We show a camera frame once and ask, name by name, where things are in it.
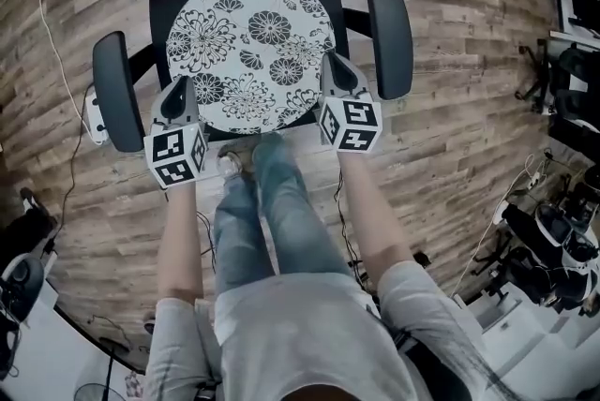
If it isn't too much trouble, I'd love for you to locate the person's left forearm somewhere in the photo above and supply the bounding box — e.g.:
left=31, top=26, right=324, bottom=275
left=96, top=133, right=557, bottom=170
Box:
left=157, top=183, right=205, bottom=304

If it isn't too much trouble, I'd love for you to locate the black standing fan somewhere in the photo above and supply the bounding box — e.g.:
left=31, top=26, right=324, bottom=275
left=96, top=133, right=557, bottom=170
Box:
left=76, top=382, right=113, bottom=401

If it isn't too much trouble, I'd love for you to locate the person's left leg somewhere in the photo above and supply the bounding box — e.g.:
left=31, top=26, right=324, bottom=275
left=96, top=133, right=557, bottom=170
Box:
left=213, top=169, right=278, bottom=297

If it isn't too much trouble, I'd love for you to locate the round floral black-white cushion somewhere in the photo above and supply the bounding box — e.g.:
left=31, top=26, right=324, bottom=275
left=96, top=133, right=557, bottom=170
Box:
left=165, top=0, right=337, bottom=134

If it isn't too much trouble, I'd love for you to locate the person's grey shirt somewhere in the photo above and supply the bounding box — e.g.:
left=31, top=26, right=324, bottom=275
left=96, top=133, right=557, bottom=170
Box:
left=142, top=260, right=512, bottom=401

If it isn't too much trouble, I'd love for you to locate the white desk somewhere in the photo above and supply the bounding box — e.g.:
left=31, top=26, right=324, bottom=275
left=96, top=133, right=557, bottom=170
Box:
left=0, top=290, right=142, bottom=401
left=463, top=290, right=600, bottom=401

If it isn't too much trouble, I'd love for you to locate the person's right leg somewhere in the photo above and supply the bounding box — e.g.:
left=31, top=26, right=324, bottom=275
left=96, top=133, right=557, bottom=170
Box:
left=252, top=131, right=353, bottom=278

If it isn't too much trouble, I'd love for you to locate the long white cable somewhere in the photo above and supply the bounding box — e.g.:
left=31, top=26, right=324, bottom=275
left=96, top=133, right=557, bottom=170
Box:
left=38, top=0, right=94, bottom=128

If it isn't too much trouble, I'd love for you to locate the person's leg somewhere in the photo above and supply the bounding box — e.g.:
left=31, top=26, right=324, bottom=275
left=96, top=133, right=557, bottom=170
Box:
left=252, top=131, right=353, bottom=278
left=213, top=169, right=278, bottom=297

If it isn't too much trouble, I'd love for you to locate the black floor cable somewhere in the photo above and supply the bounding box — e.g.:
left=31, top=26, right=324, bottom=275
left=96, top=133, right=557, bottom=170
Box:
left=59, top=141, right=80, bottom=222

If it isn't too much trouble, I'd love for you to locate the black office chair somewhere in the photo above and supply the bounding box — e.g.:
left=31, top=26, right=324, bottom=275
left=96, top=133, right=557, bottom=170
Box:
left=515, top=37, right=600, bottom=147
left=74, top=0, right=414, bottom=155

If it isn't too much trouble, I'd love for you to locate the person's left shoe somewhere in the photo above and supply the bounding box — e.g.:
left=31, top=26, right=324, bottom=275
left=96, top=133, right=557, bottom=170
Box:
left=217, top=145, right=245, bottom=178

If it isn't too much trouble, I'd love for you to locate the white black seat shell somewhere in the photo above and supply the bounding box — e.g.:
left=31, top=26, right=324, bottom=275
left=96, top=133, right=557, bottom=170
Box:
left=500, top=200, right=574, bottom=250

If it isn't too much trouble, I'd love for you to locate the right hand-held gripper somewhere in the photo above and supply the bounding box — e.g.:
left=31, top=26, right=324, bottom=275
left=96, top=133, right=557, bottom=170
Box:
left=319, top=51, right=384, bottom=154

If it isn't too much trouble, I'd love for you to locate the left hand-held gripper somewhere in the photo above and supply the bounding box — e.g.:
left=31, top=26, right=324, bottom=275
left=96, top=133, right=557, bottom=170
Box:
left=142, top=75, right=210, bottom=190

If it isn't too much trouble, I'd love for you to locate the person's right forearm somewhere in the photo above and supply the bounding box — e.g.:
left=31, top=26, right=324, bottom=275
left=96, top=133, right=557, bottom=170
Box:
left=335, top=150, right=416, bottom=286

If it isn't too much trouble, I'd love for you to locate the white power strip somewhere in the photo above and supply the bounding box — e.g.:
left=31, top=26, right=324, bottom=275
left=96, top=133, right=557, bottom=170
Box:
left=85, top=88, right=113, bottom=146

